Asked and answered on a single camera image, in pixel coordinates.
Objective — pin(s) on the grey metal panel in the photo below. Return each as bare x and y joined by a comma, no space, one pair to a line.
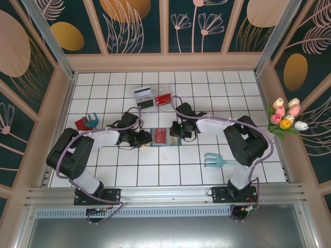
165,233

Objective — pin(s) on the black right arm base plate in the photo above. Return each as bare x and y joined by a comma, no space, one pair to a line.
219,195

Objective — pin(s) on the white card magnetic stripe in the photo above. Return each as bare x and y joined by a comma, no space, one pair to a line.
139,94

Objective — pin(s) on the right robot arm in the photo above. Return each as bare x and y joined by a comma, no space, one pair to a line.
245,139

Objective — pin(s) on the red VIP card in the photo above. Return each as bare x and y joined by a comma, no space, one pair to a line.
163,100

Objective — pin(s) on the aluminium frame post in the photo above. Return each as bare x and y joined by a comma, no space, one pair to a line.
51,41
274,38

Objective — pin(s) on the aluminium front rail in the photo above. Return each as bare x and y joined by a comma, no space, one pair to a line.
165,195

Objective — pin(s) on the red chip card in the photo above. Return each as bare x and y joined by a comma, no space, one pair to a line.
161,136

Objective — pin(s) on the light blue garden fork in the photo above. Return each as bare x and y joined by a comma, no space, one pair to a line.
219,162

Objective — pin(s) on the small circuit board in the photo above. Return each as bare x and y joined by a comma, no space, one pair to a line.
250,209

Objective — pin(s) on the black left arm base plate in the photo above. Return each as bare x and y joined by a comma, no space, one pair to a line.
111,195

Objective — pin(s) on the black card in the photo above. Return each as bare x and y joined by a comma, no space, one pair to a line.
145,104

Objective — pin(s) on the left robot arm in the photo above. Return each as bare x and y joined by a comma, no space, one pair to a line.
69,152

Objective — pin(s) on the artificial tulip bouquet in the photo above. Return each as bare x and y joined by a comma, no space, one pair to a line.
280,121

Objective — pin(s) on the clear acrylic organizer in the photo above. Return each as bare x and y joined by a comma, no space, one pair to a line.
161,89

